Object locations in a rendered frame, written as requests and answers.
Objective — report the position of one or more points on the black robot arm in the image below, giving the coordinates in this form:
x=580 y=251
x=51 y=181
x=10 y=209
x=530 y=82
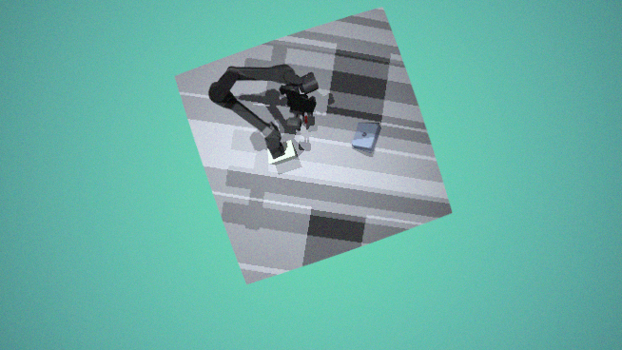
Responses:
x=219 y=93

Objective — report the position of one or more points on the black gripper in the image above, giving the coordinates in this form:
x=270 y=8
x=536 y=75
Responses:
x=295 y=122

